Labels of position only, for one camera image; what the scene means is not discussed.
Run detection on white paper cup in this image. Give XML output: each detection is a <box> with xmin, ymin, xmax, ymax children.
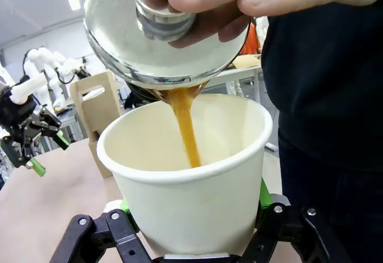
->
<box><xmin>96</xmin><ymin>93</ymin><xmax>273</xmax><ymax>256</ymax></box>

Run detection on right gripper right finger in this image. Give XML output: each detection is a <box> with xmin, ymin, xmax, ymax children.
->
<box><xmin>239</xmin><ymin>179</ymin><xmax>351</xmax><ymax>263</ymax></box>

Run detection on brown cardboard sheet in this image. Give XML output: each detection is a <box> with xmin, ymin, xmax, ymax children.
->
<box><xmin>232</xmin><ymin>55</ymin><xmax>262</xmax><ymax>69</ymax></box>

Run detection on brown cardboard cup carrier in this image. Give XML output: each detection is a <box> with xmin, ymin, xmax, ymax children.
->
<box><xmin>69</xmin><ymin>70</ymin><xmax>122</xmax><ymax>180</ymax></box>

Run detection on brown coffee liquid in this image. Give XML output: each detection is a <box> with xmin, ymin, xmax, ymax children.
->
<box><xmin>166</xmin><ymin>85</ymin><xmax>202</xmax><ymax>168</ymax></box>

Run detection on white background table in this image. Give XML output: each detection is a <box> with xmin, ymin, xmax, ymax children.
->
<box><xmin>209</xmin><ymin>65</ymin><xmax>265</xmax><ymax>104</ymax></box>

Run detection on person in black sweatshirt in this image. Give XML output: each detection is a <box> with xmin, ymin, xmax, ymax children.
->
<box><xmin>261</xmin><ymin>2</ymin><xmax>383</xmax><ymax>263</ymax></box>

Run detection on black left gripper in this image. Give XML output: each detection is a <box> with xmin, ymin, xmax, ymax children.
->
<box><xmin>0</xmin><ymin>93</ymin><xmax>71</xmax><ymax>177</ymax></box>

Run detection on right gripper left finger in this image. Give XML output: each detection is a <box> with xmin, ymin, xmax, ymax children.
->
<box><xmin>49</xmin><ymin>198</ymin><xmax>156</xmax><ymax>263</ymax></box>

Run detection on person in orange clothing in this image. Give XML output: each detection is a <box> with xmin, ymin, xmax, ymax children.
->
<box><xmin>240</xmin><ymin>22</ymin><xmax>260</xmax><ymax>56</ymax></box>

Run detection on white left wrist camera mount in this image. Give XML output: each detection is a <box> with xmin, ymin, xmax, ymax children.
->
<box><xmin>10</xmin><ymin>72</ymin><xmax>48</xmax><ymax>105</ymax></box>

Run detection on glass coffee pot steel lid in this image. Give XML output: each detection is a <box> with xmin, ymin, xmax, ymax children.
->
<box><xmin>83</xmin><ymin>0</ymin><xmax>251</xmax><ymax>104</ymax></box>

